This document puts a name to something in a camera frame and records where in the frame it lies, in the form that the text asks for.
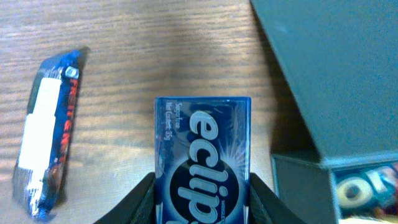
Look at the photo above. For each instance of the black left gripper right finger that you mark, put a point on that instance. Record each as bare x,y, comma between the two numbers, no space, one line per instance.
266,208

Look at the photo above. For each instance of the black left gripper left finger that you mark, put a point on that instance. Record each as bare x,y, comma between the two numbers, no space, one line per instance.
137,207

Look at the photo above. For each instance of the blue Eclipse mint tin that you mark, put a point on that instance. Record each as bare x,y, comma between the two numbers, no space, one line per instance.
202,159

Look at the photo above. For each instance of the blue Oreo cookie pack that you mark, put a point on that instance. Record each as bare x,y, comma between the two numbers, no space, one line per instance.
368,192

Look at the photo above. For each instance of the dark blue chocolate bar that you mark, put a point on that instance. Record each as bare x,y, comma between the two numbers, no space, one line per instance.
45,141

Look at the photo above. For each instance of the dark green gift box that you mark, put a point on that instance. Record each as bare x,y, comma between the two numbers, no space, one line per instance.
339,59

